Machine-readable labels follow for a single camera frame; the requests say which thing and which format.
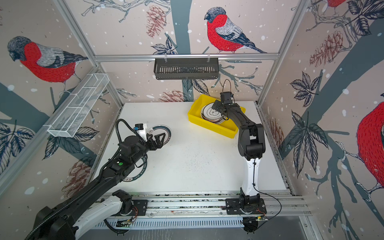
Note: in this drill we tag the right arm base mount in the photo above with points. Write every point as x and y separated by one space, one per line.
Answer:
234 207

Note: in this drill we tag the aluminium mounting rail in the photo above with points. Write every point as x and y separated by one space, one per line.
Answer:
193 206

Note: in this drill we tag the black wall basket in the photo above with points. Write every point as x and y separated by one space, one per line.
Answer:
187 69

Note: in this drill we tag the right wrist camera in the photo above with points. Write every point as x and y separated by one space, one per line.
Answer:
227 98

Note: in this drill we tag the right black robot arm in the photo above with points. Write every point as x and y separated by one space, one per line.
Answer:
251 146

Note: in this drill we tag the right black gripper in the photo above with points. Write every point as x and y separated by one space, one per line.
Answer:
219 106

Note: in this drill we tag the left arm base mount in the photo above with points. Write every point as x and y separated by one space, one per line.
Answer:
133 208

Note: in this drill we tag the yellow plastic bin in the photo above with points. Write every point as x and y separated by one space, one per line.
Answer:
235 118

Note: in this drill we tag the white wire mesh shelf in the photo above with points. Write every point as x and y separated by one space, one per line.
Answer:
71 118

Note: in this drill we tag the green lettered plate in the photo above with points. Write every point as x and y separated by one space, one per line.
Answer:
143 166

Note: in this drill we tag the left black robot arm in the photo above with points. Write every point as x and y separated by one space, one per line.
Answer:
72 218

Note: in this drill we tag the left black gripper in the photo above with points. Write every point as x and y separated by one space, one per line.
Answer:
159 143

